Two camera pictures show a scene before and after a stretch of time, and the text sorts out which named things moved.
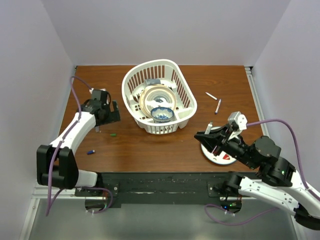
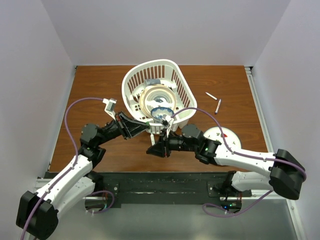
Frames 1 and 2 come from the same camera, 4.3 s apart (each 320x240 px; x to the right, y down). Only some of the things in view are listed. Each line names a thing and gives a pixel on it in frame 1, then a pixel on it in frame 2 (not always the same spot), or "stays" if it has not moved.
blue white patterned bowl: [162, 114] stays
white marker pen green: [207, 131] → [152, 139]
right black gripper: [214, 138] → [161, 148]
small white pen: [211, 96] stays
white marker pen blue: [218, 106] stays
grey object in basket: [151, 81] stays
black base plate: [164, 189] stays
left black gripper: [113, 116] → [130, 127]
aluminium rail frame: [249, 70] stays
